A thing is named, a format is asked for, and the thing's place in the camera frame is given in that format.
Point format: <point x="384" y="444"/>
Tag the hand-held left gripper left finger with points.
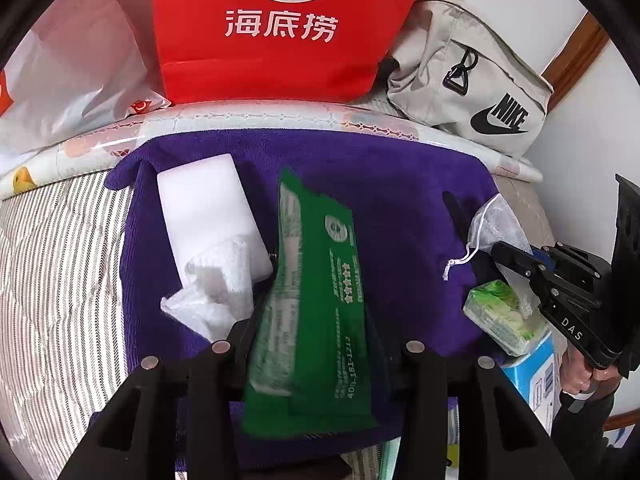
<point x="239" y="336"/>

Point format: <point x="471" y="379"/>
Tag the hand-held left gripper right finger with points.
<point x="400" y="360"/>

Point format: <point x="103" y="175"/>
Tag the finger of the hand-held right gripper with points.
<point x="517" y="261"/>
<point x="562" y="257"/>

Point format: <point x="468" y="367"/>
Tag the white knotted cloth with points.
<point x="210" y="290"/>

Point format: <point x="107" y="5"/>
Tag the green and white tissue pack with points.
<point x="502" y="317"/>

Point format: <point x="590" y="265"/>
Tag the green wipes packet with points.
<point x="310" y="310"/>

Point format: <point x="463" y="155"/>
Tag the purple towel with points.
<point x="400" y="195"/>

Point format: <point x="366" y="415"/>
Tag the white foam sponge block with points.
<point x="205" y="205"/>

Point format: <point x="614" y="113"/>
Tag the person's right forearm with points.
<point x="585" y="435"/>

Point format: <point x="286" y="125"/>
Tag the person's right hand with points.
<point x="577" y="375"/>

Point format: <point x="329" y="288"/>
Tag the blue tissue pack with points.
<point x="530" y="380"/>

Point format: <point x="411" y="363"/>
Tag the reddish wooden furniture edge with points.
<point x="622" y="421"/>

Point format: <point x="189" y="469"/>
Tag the striped grey quilt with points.
<point x="55" y="285"/>

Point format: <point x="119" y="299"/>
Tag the grey waist bag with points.
<point x="450" y="50"/>

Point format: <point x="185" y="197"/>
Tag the red paper bag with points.
<point x="280" y="70"/>

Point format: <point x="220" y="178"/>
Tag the white plastic shopping bag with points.
<point x="65" y="75"/>

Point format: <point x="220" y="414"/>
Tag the wooden door frame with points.
<point x="575" y="47"/>

